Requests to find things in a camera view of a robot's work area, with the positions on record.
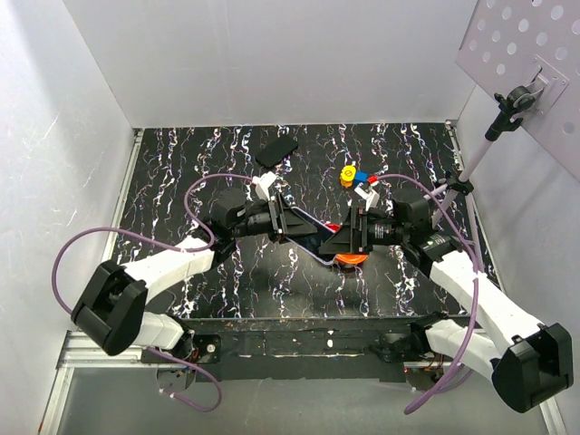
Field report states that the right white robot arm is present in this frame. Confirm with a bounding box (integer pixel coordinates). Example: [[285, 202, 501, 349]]
[[320, 188, 574, 413]]

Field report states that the blue cube toy block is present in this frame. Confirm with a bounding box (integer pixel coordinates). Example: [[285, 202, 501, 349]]
[[353, 170, 368, 188]]

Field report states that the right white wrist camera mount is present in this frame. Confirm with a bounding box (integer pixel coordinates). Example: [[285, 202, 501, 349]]
[[354, 176, 380, 211]]

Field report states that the perforated lilac panel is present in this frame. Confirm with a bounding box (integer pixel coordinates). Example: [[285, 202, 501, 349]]
[[456, 0, 579, 177]]

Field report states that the purple cable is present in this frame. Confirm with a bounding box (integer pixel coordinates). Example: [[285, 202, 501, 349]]
[[52, 173, 259, 412], [373, 174, 484, 414]]

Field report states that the grey phone at table edge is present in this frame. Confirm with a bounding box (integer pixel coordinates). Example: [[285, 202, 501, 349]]
[[145, 290, 176, 314]]

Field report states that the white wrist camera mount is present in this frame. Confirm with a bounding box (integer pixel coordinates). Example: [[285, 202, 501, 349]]
[[354, 176, 380, 211], [251, 171, 276, 201]]

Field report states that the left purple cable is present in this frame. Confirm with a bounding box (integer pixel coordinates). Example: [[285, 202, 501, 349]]
[[52, 173, 259, 412]]

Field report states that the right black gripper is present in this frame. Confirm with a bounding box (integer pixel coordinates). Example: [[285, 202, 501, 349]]
[[318, 205, 408, 256]]

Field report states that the black phone case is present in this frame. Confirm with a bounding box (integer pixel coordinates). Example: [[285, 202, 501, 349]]
[[255, 135, 298, 169]]

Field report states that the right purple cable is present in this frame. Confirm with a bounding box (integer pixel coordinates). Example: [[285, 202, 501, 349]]
[[373, 174, 484, 414]]

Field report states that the yellow round toy block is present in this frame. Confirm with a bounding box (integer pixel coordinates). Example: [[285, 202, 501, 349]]
[[340, 165, 356, 189]]

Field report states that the lilac phone case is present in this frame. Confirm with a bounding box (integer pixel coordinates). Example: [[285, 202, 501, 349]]
[[289, 206, 343, 267]]

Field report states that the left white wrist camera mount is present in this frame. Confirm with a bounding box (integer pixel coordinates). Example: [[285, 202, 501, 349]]
[[251, 171, 276, 201]]

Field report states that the red orange oval tray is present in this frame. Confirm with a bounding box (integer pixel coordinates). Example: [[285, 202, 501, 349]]
[[328, 223, 372, 273]]

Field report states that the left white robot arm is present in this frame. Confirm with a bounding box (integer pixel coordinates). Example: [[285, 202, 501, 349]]
[[71, 188, 317, 363]]

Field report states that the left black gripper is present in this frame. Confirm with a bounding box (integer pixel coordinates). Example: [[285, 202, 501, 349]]
[[231, 194, 317, 245]]

